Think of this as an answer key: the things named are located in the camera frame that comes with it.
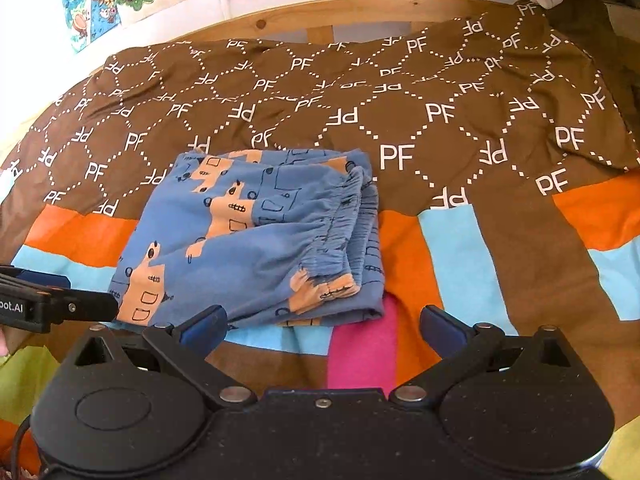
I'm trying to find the black cable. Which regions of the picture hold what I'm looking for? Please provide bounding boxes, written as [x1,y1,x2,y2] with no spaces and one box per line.
[10,412,48,480]

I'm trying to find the wooden bed frame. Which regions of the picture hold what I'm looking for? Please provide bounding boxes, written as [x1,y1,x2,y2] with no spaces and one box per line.
[47,0,526,111]

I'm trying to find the brown letter pattern blanket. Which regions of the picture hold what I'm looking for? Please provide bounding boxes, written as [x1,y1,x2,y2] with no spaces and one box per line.
[0,2,640,226]

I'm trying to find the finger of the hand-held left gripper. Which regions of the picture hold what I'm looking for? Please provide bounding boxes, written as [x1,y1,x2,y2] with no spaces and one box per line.
[0,265,72,292]
[49,290,120,323]

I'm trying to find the blue car print pants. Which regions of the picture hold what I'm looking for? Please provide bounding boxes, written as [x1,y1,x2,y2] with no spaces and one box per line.
[107,147,387,328]

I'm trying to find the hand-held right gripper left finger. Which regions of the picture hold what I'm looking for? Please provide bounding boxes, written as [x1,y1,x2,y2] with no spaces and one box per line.
[60,305,258,407]

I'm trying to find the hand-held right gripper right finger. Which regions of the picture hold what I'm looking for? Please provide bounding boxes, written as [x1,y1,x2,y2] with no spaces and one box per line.
[390,305,584,407]

